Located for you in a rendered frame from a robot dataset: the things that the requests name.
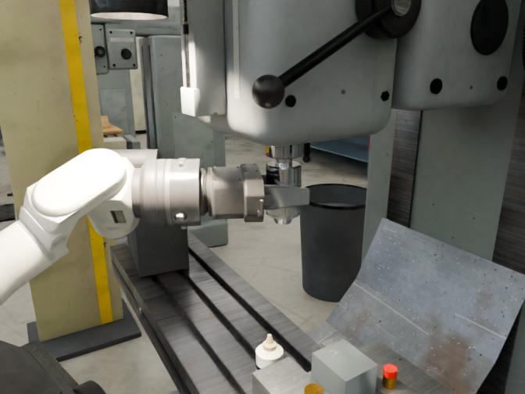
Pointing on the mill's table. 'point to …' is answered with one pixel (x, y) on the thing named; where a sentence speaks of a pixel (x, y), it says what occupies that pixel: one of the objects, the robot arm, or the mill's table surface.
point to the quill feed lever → (274, 86)
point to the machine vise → (381, 352)
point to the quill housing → (233, 122)
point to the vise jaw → (281, 378)
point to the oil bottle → (268, 353)
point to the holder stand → (158, 248)
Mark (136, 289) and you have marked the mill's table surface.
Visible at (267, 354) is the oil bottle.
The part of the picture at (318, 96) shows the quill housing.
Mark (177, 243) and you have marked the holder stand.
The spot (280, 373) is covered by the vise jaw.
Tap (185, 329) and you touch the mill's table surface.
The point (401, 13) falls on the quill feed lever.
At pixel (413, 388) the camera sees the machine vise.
